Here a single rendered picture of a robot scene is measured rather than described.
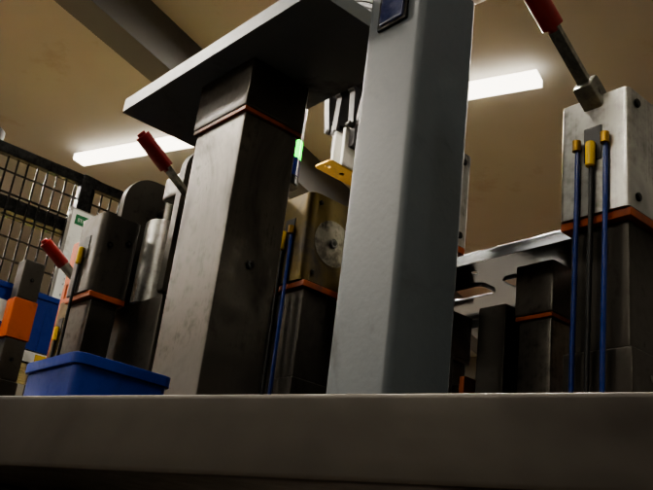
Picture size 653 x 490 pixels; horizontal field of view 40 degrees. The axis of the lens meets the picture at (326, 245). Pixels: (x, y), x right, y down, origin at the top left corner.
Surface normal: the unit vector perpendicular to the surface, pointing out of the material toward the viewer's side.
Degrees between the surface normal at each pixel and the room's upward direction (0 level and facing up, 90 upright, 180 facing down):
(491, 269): 180
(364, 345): 90
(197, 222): 90
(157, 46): 90
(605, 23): 180
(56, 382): 90
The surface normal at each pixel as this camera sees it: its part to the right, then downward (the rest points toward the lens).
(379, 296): -0.74, -0.33
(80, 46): -0.11, 0.92
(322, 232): 0.66, -0.21
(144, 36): 0.87, -0.08
